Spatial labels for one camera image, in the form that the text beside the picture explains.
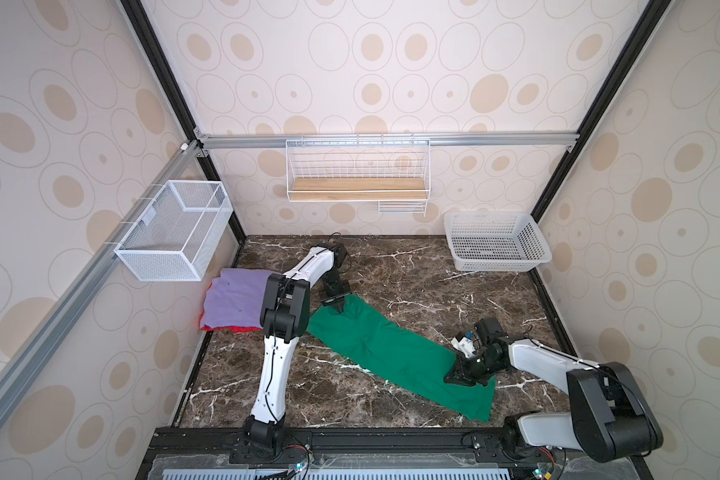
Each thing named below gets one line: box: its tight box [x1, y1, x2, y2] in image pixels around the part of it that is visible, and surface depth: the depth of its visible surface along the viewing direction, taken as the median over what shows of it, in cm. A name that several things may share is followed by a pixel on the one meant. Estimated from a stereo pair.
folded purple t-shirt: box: [201, 268, 274, 329], surface depth 98 cm
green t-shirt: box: [307, 296, 496, 422], surface depth 91 cm
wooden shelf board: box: [289, 177, 427, 201], surface depth 101 cm
